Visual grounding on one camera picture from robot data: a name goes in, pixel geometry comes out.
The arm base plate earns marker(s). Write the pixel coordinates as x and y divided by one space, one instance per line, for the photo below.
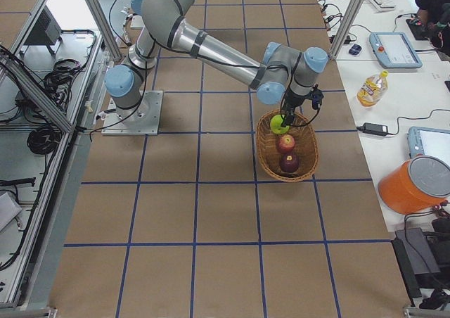
145 121

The aluminium frame post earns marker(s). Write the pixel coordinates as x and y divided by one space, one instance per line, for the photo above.
346 23

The orange juice bottle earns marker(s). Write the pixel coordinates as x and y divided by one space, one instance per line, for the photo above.
373 89

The black power adapter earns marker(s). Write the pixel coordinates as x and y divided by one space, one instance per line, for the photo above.
373 129

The woven wicker basket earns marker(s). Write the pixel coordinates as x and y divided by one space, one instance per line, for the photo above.
306 149

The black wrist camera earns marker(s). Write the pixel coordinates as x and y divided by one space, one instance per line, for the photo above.
316 96

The person at desk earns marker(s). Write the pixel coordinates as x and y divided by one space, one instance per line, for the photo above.
429 13

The dark red apple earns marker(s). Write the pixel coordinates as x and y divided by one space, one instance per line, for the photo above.
289 163

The orange bucket with lid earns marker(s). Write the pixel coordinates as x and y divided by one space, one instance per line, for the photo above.
417 184

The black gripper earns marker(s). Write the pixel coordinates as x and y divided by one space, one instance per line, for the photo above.
292 102

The green apple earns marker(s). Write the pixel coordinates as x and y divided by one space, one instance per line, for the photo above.
276 125

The black box device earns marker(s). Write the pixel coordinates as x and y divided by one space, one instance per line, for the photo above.
423 260

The small dark blue pouch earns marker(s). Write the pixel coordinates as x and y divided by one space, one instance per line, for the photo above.
355 50

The blue teach pendant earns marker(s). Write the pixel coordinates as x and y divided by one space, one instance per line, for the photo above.
429 141
393 50

